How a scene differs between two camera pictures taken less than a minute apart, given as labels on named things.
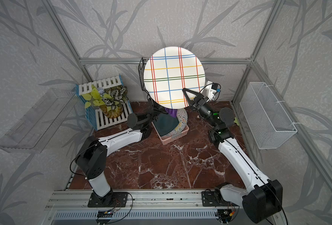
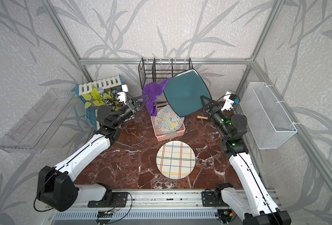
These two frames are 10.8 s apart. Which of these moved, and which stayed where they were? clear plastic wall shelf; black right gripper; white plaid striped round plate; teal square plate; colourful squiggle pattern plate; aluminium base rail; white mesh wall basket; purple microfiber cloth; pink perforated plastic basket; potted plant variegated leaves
Moved: colourful squiggle pattern plate; teal square plate; black right gripper; white plaid striped round plate; purple microfiber cloth
Stayed: aluminium base rail; potted plant variegated leaves; white mesh wall basket; clear plastic wall shelf; pink perforated plastic basket
